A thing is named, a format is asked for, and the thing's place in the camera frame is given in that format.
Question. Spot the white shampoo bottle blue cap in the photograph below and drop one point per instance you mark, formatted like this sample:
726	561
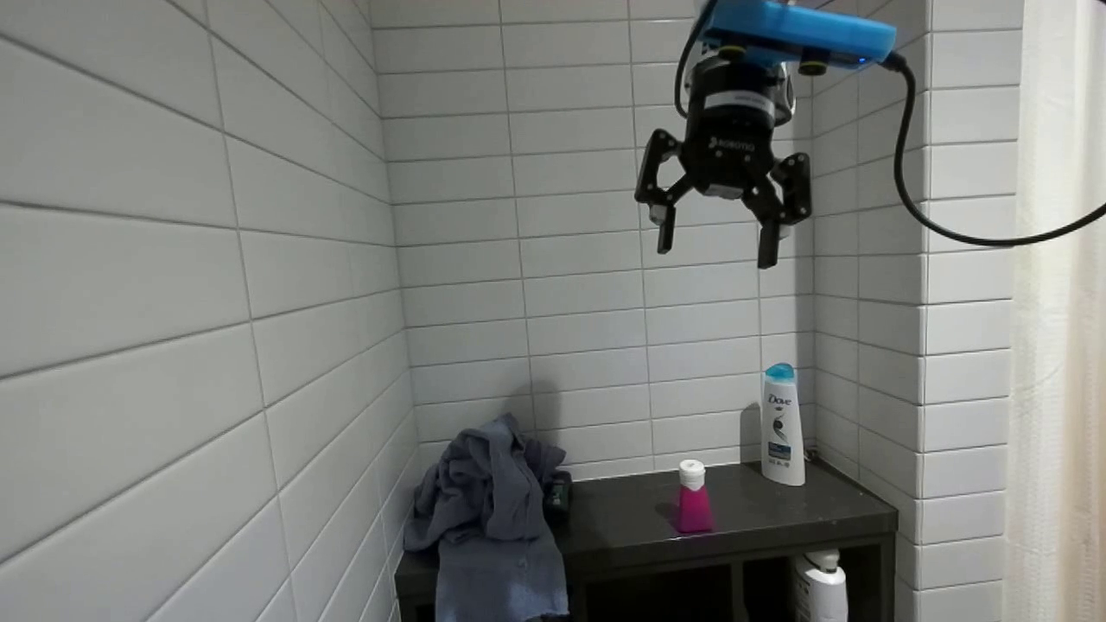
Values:
783	445

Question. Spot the small dark green bottle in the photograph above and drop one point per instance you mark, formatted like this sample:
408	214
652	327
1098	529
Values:
558	491

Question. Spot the dark shelf unit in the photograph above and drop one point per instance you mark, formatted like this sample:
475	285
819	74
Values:
629	565

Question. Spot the purple bottle white cap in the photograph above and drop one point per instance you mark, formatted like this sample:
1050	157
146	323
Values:
691	499

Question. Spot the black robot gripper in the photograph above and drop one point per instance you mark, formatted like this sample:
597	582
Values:
729	116

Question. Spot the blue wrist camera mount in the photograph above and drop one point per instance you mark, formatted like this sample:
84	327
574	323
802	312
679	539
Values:
785	31

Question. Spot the white shower curtain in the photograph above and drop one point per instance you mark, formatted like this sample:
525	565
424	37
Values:
1057	539

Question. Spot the blue grey towel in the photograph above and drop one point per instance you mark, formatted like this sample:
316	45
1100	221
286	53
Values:
483	508

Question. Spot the white pump bottle lower shelf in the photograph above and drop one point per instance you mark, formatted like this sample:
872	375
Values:
819	590

